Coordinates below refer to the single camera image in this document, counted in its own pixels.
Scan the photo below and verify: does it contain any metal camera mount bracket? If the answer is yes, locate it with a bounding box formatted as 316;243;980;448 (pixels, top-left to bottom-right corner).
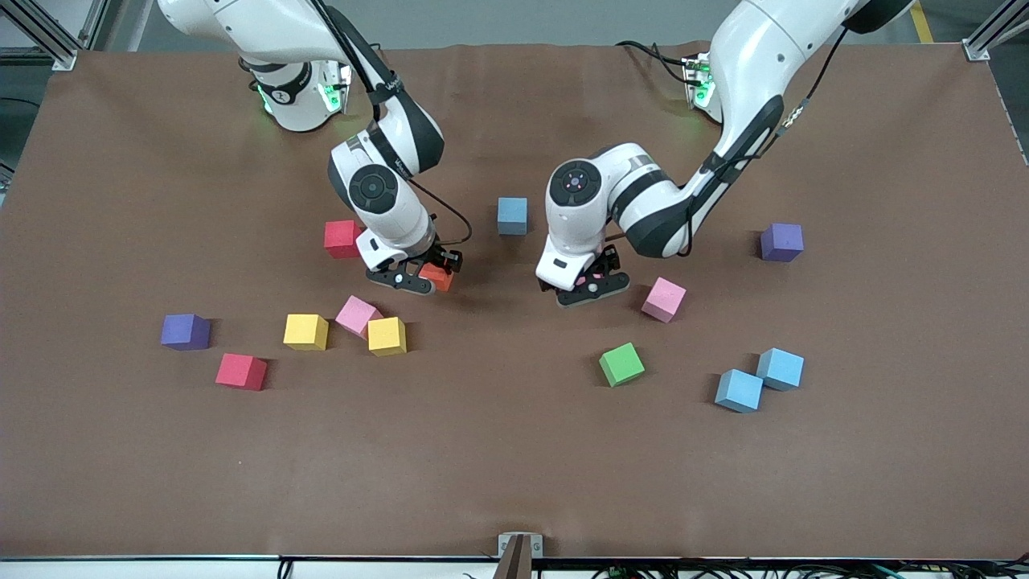
494;532;544;579

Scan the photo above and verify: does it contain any aluminium frame profile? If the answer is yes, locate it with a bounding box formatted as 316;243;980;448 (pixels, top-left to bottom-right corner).
963;0;1029;63
0;0;109;72

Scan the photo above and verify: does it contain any red foam cube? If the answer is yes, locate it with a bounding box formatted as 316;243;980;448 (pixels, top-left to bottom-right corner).
324;220;363;260
215;353;269;392

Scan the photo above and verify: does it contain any yellow foam cube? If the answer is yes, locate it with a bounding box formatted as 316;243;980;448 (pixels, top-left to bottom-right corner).
367;317;408;358
283;314;330;351

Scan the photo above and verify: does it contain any blue foam cube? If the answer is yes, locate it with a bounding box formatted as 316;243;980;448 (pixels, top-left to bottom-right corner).
497;197;529;236
715;368;764;414
756;347;805;392

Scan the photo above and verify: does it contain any purple foam cube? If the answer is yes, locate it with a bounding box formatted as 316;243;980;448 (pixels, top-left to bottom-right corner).
760;223;805;263
160;313;212;351

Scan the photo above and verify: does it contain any grey base connector plate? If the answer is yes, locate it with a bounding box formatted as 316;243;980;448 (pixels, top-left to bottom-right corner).
320;60;355;113
682;53;716;110

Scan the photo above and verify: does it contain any green foam cube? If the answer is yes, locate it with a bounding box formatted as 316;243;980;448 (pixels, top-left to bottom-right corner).
598;342;646;388

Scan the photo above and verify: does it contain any brown table mat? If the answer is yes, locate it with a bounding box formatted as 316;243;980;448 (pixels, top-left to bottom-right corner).
0;40;1029;561

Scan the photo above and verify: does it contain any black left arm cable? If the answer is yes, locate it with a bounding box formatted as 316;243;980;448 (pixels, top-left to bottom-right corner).
611;24;849;258

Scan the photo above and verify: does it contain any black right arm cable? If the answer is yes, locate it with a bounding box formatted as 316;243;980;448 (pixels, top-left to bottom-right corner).
310;0;474;250

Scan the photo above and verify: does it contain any black base cable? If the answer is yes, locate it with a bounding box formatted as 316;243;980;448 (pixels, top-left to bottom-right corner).
615;40;692;85

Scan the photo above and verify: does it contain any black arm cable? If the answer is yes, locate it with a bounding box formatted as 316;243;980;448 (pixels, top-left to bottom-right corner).
611;24;849;258
310;0;474;250

